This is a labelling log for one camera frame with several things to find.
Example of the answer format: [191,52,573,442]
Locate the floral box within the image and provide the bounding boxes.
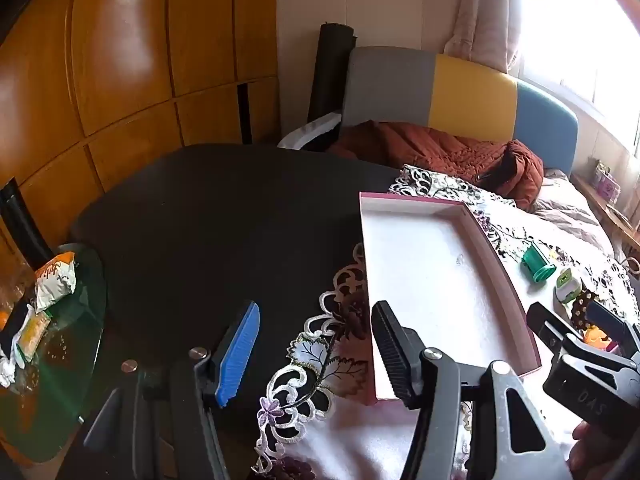
[592,159,622,203]

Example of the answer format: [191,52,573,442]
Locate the grey yellow blue headboard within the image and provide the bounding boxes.
[341,46,580,181]

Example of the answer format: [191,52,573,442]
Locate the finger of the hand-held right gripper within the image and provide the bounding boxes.
[527,301,568,356]
[586,300,640,361]

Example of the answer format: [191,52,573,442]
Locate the brown massage comb brush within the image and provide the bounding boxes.
[570,290,601,331]

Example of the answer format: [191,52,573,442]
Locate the person's right hand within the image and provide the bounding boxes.
[569,420,626,480]

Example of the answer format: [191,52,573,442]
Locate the pink shallow box tray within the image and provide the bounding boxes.
[359,191,542,407]

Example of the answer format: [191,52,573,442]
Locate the orange plastic toy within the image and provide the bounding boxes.
[582,325,613,348]

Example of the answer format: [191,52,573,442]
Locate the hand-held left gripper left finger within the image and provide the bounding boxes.
[82,300,261,480]

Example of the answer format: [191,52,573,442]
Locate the embroidered lace tablecloth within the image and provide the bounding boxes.
[252,164,640,480]

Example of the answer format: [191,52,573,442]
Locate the white green tape dispenser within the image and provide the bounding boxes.
[554,267,582,304]

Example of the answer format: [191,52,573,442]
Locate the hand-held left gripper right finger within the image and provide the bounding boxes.
[371,300,573,480]

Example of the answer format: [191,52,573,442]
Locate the wooden wardrobe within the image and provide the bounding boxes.
[0,0,278,271]

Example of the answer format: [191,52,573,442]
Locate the beige curtain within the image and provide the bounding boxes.
[442,0,526,73]

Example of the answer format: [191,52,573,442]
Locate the white chair armrest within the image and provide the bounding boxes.
[276,111,343,151]

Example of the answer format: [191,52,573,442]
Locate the bright window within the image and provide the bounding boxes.
[510,0,640,151]

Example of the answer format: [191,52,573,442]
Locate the white crumpled tissue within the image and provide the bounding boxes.
[0,340,26,388]

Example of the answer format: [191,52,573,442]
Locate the black rolled mat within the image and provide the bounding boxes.
[306,22,358,123]

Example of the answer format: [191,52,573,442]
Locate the yellow packet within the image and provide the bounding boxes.
[17,312,51,361]

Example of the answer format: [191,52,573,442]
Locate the rust brown quilted blanket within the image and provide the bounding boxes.
[327,120,544,211]

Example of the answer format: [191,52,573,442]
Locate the pink bedding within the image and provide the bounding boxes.
[530,167,616,261]

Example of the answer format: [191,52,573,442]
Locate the green plastic spool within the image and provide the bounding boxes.
[521,240,557,283]

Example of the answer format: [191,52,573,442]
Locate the black chair back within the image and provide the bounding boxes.
[0,177,53,271]

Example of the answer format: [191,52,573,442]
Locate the white orange snack packet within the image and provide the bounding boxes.
[32,252,77,313]

